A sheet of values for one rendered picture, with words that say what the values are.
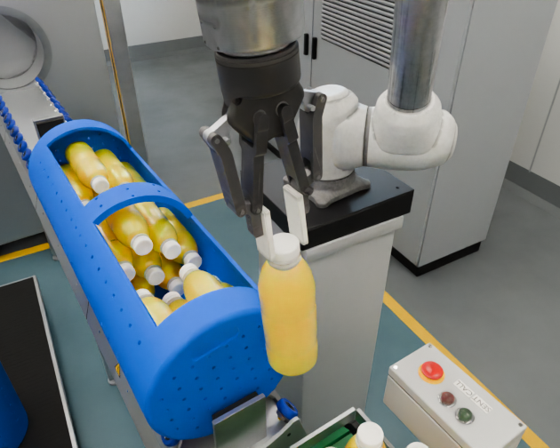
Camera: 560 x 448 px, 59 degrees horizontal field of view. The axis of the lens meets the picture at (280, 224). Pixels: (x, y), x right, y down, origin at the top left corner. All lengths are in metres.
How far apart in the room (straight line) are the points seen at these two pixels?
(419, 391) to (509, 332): 1.78
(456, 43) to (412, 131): 1.03
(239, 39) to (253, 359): 0.60
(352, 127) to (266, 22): 0.85
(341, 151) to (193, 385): 0.69
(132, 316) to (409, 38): 0.74
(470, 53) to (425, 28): 1.17
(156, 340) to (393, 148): 0.73
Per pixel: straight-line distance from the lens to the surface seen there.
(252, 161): 0.49
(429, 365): 0.91
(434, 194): 2.46
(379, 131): 1.23
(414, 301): 2.64
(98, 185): 1.29
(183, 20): 6.26
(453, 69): 2.21
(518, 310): 2.78
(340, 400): 1.91
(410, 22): 1.06
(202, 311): 0.80
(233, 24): 0.42
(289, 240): 0.58
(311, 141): 0.52
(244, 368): 0.89
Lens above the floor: 1.80
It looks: 36 degrees down
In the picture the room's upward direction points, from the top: straight up
